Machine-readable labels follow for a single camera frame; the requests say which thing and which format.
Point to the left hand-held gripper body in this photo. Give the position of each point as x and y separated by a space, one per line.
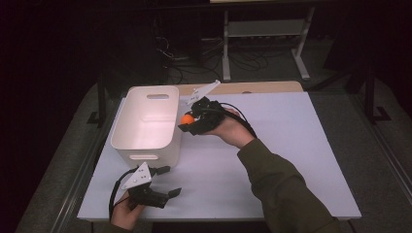
138 177

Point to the white plastic storage bin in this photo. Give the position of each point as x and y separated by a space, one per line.
147 123

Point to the grey metal stand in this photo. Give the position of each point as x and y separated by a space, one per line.
265 29

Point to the person's right hand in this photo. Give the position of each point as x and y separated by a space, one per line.
231 131

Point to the black floor stand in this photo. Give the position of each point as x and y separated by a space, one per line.
370 97
101 103

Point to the orange ball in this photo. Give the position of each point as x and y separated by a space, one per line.
187 119

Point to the person's left hand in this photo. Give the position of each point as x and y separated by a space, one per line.
124 214

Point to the white board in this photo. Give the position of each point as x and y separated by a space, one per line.
311 155

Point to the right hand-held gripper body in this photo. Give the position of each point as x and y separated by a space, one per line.
209 115

